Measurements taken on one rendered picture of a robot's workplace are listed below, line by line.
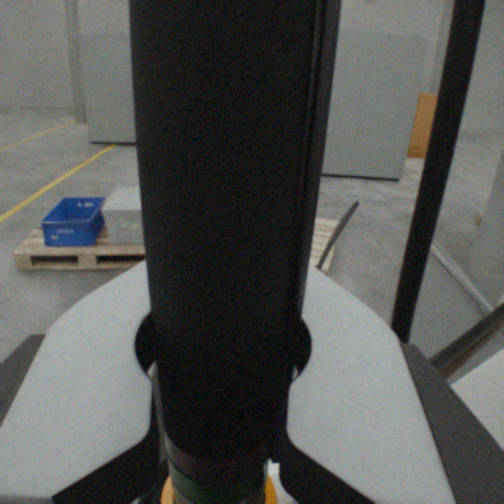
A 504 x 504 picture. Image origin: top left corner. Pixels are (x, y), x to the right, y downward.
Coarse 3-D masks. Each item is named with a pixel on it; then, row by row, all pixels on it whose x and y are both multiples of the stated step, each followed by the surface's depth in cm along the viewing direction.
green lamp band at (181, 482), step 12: (168, 456) 11; (264, 468) 11; (180, 480) 11; (192, 480) 10; (252, 480) 11; (192, 492) 11; (204, 492) 10; (216, 492) 10; (228, 492) 10; (240, 492) 11; (252, 492) 11
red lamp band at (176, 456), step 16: (272, 432) 11; (176, 448) 10; (256, 448) 10; (176, 464) 10; (192, 464) 10; (208, 464) 10; (224, 464) 10; (240, 464) 10; (256, 464) 10; (208, 480) 10; (224, 480) 10
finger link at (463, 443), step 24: (408, 360) 8; (432, 384) 7; (432, 408) 7; (456, 408) 7; (432, 432) 6; (456, 432) 6; (480, 432) 6; (456, 456) 6; (480, 456) 6; (456, 480) 6; (480, 480) 6
